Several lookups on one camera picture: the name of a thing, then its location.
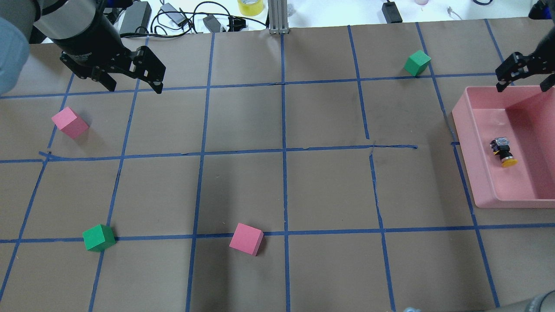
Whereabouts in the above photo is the green cube near bin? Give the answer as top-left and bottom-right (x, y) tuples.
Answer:
(404, 50), (432, 77)

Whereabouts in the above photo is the pink plastic bin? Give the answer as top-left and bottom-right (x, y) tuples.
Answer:
(452, 86), (555, 208)

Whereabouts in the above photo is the small black adapter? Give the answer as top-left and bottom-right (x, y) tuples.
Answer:
(381, 0), (403, 24)

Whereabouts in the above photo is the yellow tape roll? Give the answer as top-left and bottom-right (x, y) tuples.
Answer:
(237, 0), (264, 16)

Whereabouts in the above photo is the grey usb hub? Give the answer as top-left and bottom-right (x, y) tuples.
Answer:
(160, 3), (187, 26)

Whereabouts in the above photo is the pink cube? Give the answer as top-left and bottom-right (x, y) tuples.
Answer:
(229, 223), (264, 257)
(51, 107), (89, 140)

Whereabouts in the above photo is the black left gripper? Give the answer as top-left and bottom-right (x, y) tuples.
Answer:
(34, 0), (166, 94)

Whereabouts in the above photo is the black power adapter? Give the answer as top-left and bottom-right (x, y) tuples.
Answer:
(119, 0), (151, 34)

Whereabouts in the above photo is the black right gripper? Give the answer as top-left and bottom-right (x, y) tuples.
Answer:
(494, 0), (555, 93)

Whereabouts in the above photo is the aluminium frame post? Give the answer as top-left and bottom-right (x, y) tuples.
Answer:
(268, 0), (290, 34)

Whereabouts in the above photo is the yellow push button switch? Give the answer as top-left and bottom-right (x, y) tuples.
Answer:
(490, 137), (518, 168)

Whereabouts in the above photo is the pink cube far side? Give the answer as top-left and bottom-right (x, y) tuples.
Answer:
(51, 107), (89, 140)

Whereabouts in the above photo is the pink cube near centre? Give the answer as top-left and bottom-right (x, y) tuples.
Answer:
(229, 223), (264, 257)

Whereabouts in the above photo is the green cube near base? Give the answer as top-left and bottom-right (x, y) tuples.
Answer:
(82, 224), (116, 253)

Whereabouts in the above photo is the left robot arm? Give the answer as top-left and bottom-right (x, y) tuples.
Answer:
(0, 0), (166, 94)

